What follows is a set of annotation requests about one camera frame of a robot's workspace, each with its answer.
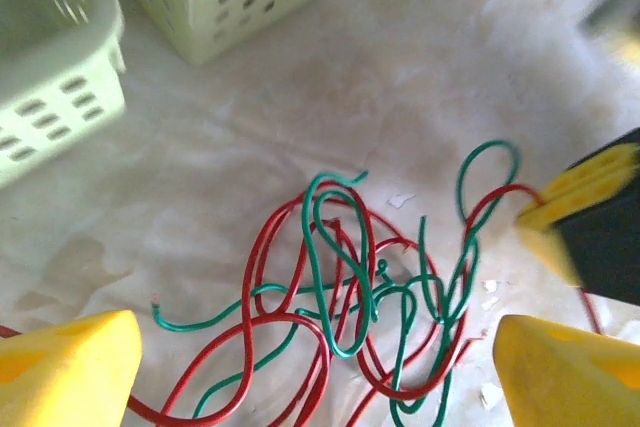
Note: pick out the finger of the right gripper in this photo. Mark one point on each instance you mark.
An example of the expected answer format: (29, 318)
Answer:
(595, 242)
(605, 162)

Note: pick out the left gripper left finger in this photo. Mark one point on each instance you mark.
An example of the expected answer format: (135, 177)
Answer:
(65, 372)

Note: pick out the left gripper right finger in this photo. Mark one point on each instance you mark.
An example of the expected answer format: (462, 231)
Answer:
(570, 377)

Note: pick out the yellow plastic basket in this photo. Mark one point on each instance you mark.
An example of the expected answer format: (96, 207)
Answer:
(210, 22)
(50, 72)

